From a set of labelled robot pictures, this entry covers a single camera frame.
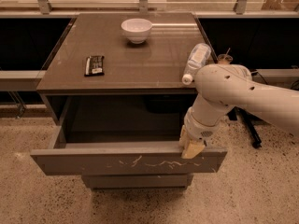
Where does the white ceramic bowl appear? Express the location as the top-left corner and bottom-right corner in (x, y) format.
(121, 19), (152, 44)

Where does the black cable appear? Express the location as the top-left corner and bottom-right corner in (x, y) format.
(250, 68), (269, 86)

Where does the grey drawer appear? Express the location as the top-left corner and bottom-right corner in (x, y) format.
(81, 174), (193, 189)
(31, 95), (227, 175)

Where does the metal window railing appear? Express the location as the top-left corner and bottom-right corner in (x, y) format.
(0, 0), (299, 18)

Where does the grey drawer cabinet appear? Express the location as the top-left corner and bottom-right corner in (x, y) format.
(36, 12), (226, 190)

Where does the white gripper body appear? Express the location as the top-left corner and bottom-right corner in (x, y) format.
(184, 108), (218, 141)

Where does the grey bottom drawer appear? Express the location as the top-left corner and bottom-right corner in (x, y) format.
(81, 174), (193, 189)

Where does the clear plastic water bottle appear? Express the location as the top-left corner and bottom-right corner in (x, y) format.
(182, 43), (211, 85)

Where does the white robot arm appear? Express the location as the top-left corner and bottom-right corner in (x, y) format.
(179, 64), (299, 159)

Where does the grey top drawer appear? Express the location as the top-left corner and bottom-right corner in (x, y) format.
(31, 95), (227, 175)

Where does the black stand leg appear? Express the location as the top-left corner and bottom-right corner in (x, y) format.
(227, 107), (262, 149)

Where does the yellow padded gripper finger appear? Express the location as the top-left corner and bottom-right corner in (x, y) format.
(181, 140), (206, 159)
(179, 126), (189, 147)

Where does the plastic cup with straw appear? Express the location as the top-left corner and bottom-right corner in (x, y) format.
(218, 49), (233, 64)

